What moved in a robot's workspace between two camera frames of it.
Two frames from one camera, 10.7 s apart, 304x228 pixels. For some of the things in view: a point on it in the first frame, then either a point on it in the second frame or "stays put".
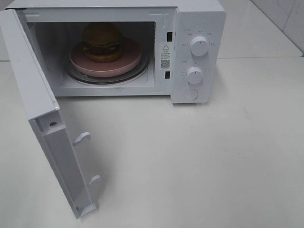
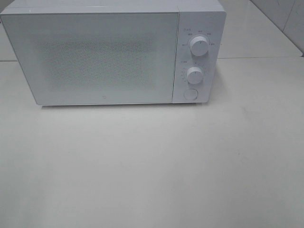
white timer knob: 194,75 stays put
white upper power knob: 199,46 stays put
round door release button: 191,94 stays put
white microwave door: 48,127 -> 96,57
